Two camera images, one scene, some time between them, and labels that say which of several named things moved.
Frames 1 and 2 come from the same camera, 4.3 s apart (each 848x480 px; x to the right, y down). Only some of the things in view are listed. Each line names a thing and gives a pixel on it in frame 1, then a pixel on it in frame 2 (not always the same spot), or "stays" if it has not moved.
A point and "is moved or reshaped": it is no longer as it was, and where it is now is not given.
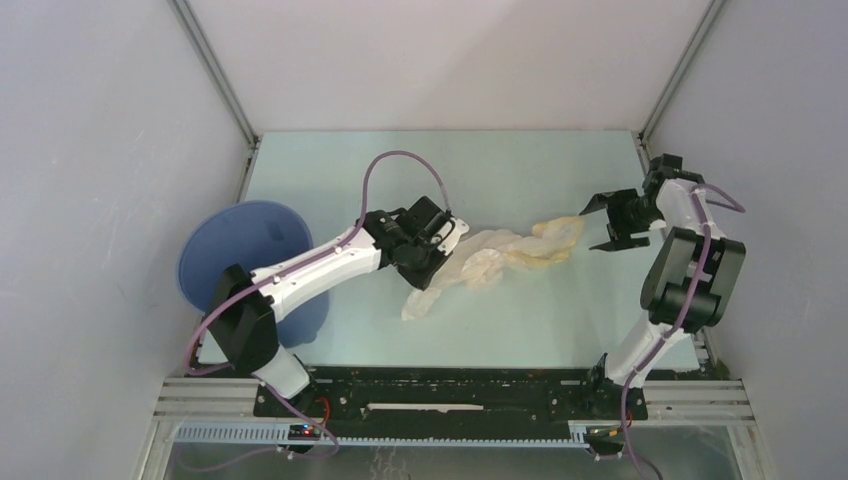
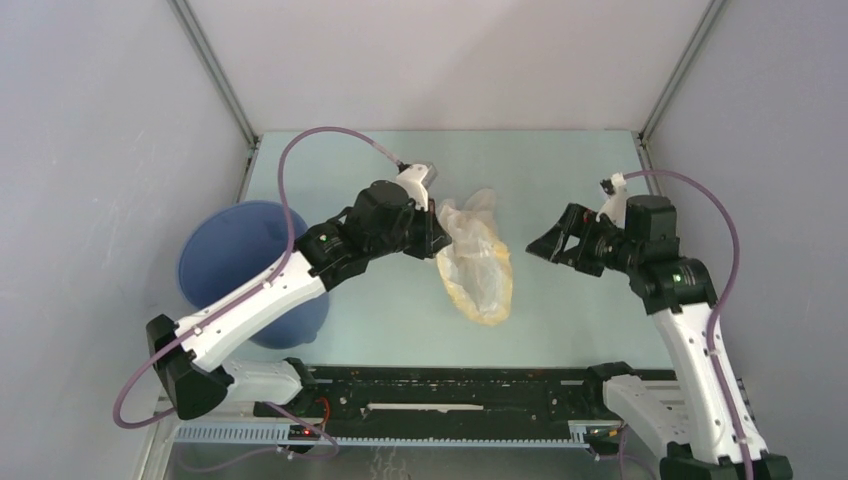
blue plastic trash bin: [249, 234] stays
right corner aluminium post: [701, 29] stays
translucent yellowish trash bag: [482, 260] is moved or reshaped
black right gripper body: [629, 213] -> [601, 247]
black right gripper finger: [597, 202] -> [551, 244]
